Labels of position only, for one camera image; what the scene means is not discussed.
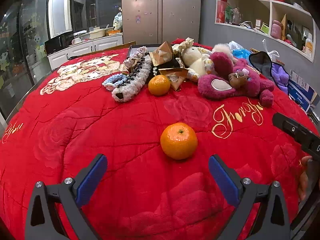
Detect beige fluffy plush toy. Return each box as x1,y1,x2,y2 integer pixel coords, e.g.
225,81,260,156
212,44,235,58

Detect glass sliding door with stickers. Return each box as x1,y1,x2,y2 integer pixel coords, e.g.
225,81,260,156
0,0,53,120

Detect cream basin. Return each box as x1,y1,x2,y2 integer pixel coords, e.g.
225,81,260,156
89,29,107,39

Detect grey white knitted scrunchie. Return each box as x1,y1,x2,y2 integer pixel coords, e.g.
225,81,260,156
112,55,153,102

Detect blue and white cardboard box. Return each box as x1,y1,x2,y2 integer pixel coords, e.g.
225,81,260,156
287,70,318,113

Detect dark kitchen window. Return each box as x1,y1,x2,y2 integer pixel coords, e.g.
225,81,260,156
69,0,123,33

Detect dark grey cloth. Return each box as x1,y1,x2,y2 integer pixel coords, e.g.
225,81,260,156
249,51,275,82

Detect mandarin orange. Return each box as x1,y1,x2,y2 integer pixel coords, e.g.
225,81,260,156
160,122,198,160
148,75,171,96

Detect cream lace scrunchie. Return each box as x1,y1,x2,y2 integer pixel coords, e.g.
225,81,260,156
172,37,194,54

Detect black framed tray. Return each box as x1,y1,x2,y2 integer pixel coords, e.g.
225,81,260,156
127,44,165,59

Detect white wall shelf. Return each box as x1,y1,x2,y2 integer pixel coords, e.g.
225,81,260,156
214,0,317,63

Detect purple knitted scrunchie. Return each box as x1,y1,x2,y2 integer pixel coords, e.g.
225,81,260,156
124,47,149,68

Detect pink plush bear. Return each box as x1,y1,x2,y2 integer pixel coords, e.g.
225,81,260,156
198,51,275,108

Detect person's right hand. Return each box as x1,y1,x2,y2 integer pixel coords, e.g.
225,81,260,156
299,156,313,201

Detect blue knitted scrunchie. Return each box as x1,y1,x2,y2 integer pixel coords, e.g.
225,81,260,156
102,74,129,92

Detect black microwave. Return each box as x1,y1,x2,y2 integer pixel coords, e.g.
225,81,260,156
44,32,74,55

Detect glass bottles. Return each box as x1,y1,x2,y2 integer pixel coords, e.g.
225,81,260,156
231,7,242,24

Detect white plush lamb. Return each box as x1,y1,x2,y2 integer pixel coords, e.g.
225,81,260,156
180,45,213,82

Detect blue plastic bag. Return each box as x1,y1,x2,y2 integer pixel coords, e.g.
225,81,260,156
232,49,252,59

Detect brown triangular snack packet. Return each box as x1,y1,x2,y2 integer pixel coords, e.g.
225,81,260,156
159,68,189,91

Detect clear plastic bag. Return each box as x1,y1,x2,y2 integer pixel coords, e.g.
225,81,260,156
229,41,247,52

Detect pink container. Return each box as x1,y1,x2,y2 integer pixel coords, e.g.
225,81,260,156
271,20,283,38

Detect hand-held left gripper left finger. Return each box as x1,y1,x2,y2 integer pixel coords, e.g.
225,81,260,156
24,154,108,240

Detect silver refrigerator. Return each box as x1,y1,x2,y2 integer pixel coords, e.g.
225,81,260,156
122,0,201,47

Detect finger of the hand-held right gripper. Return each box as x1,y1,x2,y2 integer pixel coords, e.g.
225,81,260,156
272,112,313,153

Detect red printed blanket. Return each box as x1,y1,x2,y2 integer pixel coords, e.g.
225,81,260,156
0,39,318,240

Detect red gift box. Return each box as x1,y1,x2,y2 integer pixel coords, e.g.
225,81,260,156
216,0,228,23

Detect purple cloth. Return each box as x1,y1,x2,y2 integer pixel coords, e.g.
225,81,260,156
271,62,290,93

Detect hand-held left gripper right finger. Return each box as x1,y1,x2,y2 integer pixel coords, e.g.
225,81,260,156
208,154,292,240

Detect white kitchen cabinet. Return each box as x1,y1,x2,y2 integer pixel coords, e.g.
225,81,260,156
47,35,124,70

